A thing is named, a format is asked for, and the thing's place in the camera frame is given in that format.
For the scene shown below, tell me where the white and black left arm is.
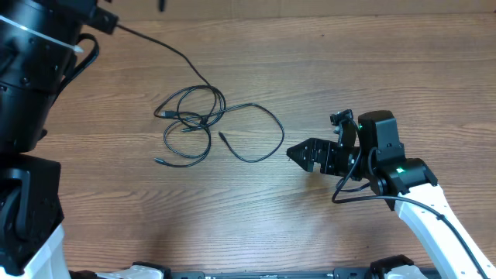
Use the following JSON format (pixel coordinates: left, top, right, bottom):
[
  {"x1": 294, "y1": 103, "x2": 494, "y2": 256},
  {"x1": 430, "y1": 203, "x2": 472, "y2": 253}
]
[{"x1": 1, "y1": 0, "x2": 118, "y2": 278}]

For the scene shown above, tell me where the black right camera cable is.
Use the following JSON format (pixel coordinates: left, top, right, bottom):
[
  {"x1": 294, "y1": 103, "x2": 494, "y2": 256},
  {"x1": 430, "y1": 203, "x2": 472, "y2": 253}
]
[{"x1": 331, "y1": 115, "x2": 487, "y2": 279}]

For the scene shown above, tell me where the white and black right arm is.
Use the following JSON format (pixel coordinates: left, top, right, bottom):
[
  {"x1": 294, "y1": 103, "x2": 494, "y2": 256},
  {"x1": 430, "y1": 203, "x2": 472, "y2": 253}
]
[{"x1": 287, "y1": 109, "x2": 495, "y2": 278}]

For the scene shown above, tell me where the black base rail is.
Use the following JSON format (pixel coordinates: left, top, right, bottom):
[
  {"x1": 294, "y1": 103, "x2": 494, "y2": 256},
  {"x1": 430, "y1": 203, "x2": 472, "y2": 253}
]
[{"x1": 68, "y1": 261, "x2": 392, "y2": 279}]

